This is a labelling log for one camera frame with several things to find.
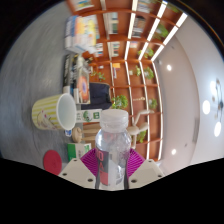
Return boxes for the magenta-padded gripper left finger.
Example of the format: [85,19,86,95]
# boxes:
[59,148,100,190]

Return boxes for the dark blue chair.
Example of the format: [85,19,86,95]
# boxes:
[89,82,113,111]

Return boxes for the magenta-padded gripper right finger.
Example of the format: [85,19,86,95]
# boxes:
[126,148,165,189]

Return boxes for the clear plastic drink bottle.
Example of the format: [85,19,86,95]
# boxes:
[94,109,133,191]

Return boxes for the yellow striped white mug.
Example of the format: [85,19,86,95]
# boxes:
[31,93,78,131]

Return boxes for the ceiling lights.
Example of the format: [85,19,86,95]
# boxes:
[164,63,224,158]

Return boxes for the green and white box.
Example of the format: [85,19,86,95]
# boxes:
[67,142,93,163]

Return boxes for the wooden artist mannequin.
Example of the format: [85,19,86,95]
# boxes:
[71,109,156,150]

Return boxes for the green and white carton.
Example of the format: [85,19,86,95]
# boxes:
[75,108,103,124]

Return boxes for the stack of colourful books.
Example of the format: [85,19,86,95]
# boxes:
[63,14,101,55]

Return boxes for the brown wooden shelf unit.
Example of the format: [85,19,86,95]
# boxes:
[64,0,189,163]

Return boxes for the dark flat books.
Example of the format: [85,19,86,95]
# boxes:
[62,53,92,104]

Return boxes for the flat round red coaster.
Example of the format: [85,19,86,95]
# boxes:
[42,149,63,176]

